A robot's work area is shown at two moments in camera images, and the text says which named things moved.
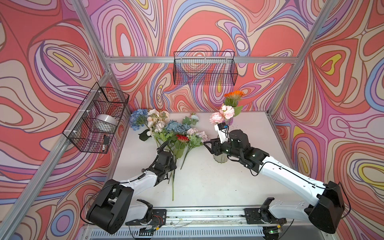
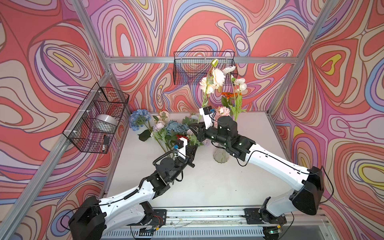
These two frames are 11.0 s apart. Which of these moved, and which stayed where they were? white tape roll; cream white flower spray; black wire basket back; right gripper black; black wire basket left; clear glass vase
Moved: right gripper black; cream white flower spray
Stayed: black wire basket left; black wire basket back; white tape roll; clear glass vase
